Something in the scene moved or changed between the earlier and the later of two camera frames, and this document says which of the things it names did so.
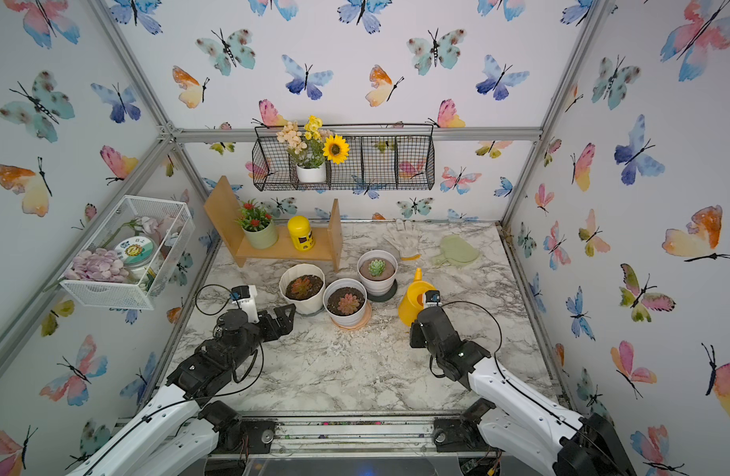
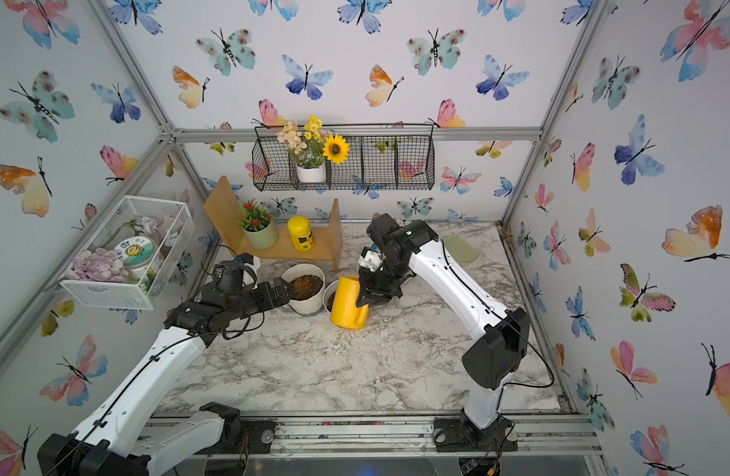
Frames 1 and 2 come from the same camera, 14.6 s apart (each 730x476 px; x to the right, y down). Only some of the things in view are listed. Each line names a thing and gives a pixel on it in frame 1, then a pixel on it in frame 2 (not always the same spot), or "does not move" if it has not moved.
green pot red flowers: (256, 221) does not move
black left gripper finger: (286, 311) → (283, 289)
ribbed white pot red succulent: (303, 286) does not move
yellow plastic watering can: (413, 301) → (345, 312)
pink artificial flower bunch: (97, 265) does not move
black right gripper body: (417, 337) → (382, 285)
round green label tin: (136, 250) does not move
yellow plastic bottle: (301, 232) does not move
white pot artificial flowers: (310, 148) does not move
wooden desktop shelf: (221, 209) does not move
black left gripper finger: (288, 325) → (282, 298)
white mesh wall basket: (126, 263) does not move
